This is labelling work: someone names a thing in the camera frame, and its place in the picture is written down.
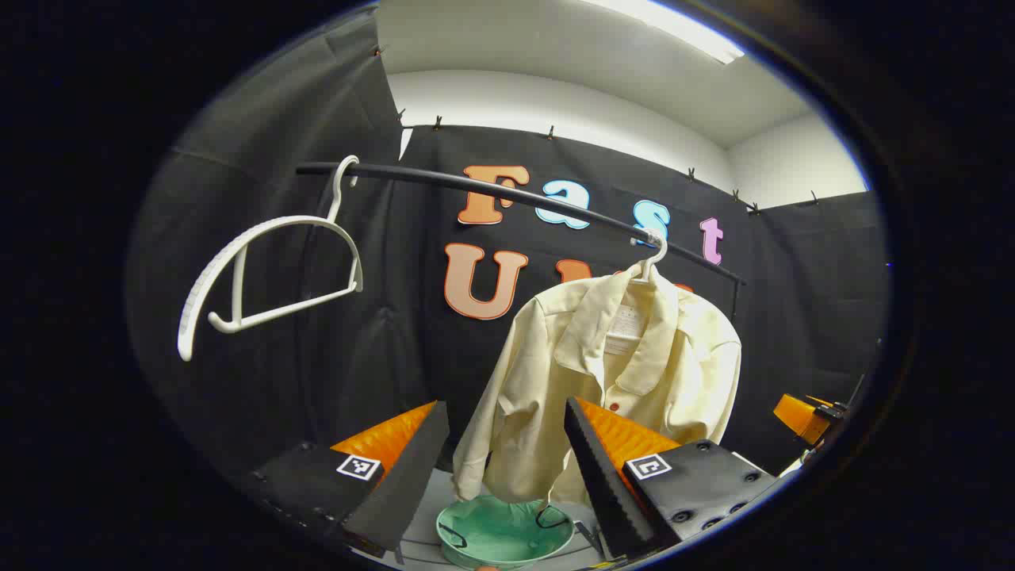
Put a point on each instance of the empty white plastic hanger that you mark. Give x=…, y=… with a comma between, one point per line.
x=190, y=309

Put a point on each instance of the row of small black clips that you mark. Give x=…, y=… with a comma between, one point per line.
x=438, y=123

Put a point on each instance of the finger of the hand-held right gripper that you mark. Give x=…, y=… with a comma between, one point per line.
x=797, y=416

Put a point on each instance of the white shirt hanger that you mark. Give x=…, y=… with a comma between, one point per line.
x=656, y=262

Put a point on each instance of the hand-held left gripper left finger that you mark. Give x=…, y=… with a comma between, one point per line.
x=412, y=476

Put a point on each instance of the black clothes rail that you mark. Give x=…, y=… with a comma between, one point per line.
x=444, y=176

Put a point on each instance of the ceiling light panel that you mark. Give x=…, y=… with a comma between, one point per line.
x=682, y=28

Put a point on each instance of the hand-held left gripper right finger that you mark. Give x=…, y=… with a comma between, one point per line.
x=607, y=492

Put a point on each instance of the black backdrop cloth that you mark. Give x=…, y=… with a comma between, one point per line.
x=396, y=333

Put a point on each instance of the green laundry hamper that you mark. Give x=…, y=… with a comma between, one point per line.
x=499, y=535

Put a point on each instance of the cream collared shirt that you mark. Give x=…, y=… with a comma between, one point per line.
x=523, y=396

